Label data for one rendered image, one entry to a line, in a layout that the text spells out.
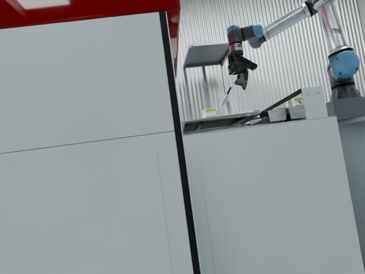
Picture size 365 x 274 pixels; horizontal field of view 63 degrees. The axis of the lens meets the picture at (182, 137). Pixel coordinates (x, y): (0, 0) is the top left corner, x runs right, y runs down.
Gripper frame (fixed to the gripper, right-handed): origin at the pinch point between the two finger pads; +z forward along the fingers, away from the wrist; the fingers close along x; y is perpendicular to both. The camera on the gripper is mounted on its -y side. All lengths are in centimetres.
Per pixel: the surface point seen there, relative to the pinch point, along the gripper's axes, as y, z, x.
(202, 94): -64, -49, -212
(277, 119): 0.1, 22.3, 24.0
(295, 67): -191, -71, -179
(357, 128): -42, 31, 29
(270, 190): 22, 52, 43
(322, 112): -8, 24, 44
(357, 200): -39, 67, 24
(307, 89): -2.8, 13.5, 43.0
